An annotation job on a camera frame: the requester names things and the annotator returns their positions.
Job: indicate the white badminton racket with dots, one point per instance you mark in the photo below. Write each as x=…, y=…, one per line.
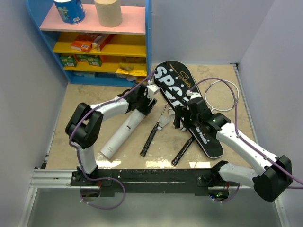
x=218, y=99

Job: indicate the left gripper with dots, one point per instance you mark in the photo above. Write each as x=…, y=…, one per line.
x=147, y=109

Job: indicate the orange box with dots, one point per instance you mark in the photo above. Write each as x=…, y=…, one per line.
x=83, y=42

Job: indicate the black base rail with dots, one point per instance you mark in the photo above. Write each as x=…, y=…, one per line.
x=187, y=181

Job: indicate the red white box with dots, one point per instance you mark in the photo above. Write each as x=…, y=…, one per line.
x=100, y=41

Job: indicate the brown paper roll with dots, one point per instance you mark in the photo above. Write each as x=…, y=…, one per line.
x=109, y=12

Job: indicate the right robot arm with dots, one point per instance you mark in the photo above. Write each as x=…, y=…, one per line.
x=268, y=174

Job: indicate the blue snack canister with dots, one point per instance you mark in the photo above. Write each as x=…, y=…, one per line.
x=71, y=11

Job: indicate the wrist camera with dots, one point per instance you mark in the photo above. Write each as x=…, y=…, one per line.
x=192, y=95
x=152, y=90

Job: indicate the yellow snack bag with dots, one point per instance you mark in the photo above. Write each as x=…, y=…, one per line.
x=132, y=69

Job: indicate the green box right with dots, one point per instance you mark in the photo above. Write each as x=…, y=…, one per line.
x=94, y=60

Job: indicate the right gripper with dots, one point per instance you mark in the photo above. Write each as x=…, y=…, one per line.
x=178, y=114

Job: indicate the white shuttlecock tube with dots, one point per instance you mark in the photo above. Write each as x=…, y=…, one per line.
x=121, y=135

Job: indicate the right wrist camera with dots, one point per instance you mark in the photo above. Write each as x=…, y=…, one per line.
x=192, y=95

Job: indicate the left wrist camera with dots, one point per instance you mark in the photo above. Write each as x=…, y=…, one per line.
x=152, y=90

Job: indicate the black shaft badminton racket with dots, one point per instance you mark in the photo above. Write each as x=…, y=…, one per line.
x=152, y=133

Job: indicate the blue shelf unit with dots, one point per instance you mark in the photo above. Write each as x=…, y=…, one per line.
x=131, y=41

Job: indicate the green box middle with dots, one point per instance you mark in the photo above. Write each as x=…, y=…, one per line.
x=81, y=57

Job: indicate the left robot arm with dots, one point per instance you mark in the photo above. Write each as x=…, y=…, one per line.
x=85, y=124

